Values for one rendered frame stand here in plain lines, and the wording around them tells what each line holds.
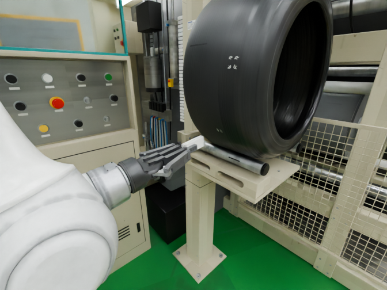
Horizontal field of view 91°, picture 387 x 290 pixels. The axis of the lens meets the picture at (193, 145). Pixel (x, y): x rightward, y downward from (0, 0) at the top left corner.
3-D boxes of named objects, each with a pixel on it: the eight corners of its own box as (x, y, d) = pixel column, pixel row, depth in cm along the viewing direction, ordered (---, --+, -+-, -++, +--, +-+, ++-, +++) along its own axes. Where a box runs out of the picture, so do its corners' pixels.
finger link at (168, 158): (145, 161, 43) (149, 163, 42) (185, 143, 49) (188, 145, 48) (150, 175, 45) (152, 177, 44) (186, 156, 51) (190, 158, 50)
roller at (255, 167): (197, 147, 88) (190, 147, 85) (199, 137, 87) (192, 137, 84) (267, 175, 64) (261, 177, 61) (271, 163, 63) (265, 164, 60)
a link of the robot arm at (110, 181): (82, 165, 39) (110, 153, 42) (96, 199, 43) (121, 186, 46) (95, 183, 32) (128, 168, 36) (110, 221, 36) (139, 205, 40)
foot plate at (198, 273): (172, 254, 133) (172, 251, 133) (200, 233, 150) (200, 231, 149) (198, 283, 115) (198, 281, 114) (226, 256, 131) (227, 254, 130)
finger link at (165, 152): (147, 174, 45) (144, 171, 46) (183, 155, 52) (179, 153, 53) (144, 160, 44) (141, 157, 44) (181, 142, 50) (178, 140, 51)
